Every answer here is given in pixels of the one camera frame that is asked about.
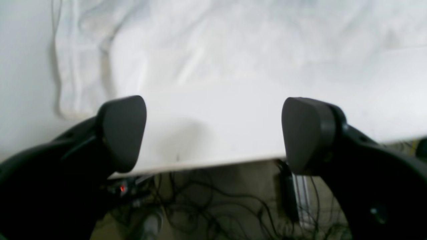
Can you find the white printed T-shirt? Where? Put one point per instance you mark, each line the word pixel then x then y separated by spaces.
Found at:
pixel 107 49

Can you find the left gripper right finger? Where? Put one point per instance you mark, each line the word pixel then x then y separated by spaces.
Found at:
pixel 381 192

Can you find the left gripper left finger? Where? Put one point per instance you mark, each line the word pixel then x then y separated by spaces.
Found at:
pixel 53 191

